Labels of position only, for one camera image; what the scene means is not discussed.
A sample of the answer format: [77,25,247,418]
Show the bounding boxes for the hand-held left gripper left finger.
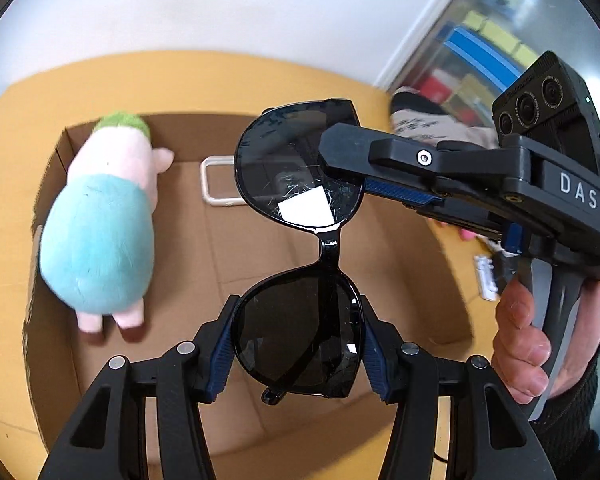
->
[39,294,241,480]

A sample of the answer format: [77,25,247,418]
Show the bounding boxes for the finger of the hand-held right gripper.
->
[317,122,531,208]
[419,204,524,257]

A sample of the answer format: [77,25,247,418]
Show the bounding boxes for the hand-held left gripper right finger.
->
[360,295,543,480]

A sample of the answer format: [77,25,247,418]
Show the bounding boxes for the black sunglasses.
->
[233,98,367,406]

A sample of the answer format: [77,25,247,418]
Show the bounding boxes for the brown cardboard box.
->
[22,112,486,466]

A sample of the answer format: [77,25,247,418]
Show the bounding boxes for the person's right forearm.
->
[530,360,600,480]

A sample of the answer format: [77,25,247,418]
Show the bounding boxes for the person's right hand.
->
[492,277,600,403]

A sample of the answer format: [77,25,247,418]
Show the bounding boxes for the white flat packet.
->
[474,255,503,302]

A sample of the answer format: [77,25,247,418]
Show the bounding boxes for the pink bear plush toy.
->
[430,210,481,243]

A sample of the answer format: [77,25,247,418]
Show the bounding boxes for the glass door cabinet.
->
[380,0,600,126]

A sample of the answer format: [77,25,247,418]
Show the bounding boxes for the pig plush toy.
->
[39,111,176,333]

